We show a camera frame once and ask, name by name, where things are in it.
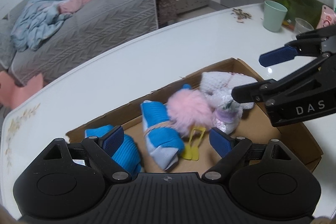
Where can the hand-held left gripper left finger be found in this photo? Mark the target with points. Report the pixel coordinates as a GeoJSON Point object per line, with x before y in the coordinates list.
{"type": "Point", "coordinates": [113, 139]}

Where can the plastic bundle with purple scrunchie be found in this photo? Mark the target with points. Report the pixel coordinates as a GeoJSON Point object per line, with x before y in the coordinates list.
{"type": "Point", "coordinates": [225, 121]}

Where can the yellow plastic clip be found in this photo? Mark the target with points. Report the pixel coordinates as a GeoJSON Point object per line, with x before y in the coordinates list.
{"type": "Point", "coordinates": [191, 153]}

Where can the clear plastic cup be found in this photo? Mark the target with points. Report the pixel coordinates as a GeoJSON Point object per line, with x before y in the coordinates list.
{"type": "Point", "coordinates": [303, 26]}

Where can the pink cloth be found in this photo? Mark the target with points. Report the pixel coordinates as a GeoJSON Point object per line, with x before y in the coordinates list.
{"type": "Point", "coordinates": [76, 3]}

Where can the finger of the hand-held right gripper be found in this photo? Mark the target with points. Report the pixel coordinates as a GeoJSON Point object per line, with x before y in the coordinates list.
{"type": "Point", "coordinates": [275, 56]}
{"type": "Point", "coordinates": [249, 92]}

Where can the pink fluffy pompom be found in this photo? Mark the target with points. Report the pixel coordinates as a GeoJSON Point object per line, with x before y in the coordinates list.
{"type": "Point", "coordinates": [189, 111]}

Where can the blue and grey sock bundle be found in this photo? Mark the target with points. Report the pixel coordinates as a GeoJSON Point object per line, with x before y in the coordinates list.
{"type": "Point", "coordinates": [160, 140]}

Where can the pink plastic stool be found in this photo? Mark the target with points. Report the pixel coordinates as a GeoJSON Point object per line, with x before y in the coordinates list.
{"type": "Point", "coordinates": [18, 90]}

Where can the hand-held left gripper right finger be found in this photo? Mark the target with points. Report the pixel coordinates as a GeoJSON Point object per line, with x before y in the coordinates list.
{"type": "Point", "coordinates": [220, 142]}

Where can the green plastic cup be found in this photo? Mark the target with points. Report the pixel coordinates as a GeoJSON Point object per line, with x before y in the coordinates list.
{"type": "Point", "coordinates": [274, 16]}

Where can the grey quilted sofa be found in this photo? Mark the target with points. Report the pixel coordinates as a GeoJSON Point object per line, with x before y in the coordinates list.
{"type": "Point", "coordinates": [105, 24]}

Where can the pink drink pouch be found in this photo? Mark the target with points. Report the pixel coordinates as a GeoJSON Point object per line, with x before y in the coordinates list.
{"type": "Point", "coordinates": [328, 16]}

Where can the pile of seed shells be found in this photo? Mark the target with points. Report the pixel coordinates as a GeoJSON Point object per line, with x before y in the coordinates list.
{"type": "Point", "coordinates": [241, 15]}

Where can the light blue blanket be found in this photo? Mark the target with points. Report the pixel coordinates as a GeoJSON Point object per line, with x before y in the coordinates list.
{"type": "Point", "coordinates": [39, 19]}

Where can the white knit cloth bundle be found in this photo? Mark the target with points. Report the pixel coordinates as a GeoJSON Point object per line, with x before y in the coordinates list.
{"type": "Point", "coordinates": [218, 81]}

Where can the shallow cardboard box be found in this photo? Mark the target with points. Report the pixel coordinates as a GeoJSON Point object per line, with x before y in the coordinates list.
{"type": "Point", "coordinates": [257, 123]}

